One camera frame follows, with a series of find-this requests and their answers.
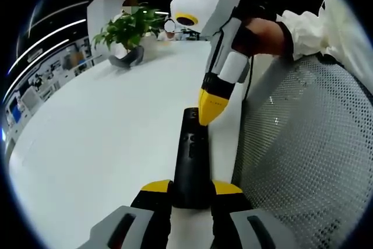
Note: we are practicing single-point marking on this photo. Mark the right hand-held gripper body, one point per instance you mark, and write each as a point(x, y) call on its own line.
point(209, 4)

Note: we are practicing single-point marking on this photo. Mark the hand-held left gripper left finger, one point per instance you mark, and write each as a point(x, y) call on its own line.
point(125, 225)

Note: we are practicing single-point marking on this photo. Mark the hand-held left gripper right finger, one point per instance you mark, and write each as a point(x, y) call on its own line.
point(242, 225)

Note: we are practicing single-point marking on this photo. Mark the black remote control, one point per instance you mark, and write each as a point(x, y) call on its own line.
point(190, 173)

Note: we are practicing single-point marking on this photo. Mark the person's right hand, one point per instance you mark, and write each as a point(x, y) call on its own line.
point(262, 39)

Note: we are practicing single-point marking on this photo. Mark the translucent white container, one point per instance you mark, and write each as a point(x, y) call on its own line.
point(151, 47)

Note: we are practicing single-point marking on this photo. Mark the green potted plant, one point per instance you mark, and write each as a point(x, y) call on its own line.
point(131, 27)

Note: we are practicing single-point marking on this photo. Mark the dark grey plant pot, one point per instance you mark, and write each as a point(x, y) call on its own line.
point(128, 58)

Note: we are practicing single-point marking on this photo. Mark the grey mesh office chair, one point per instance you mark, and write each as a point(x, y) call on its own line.
point(306, 150)

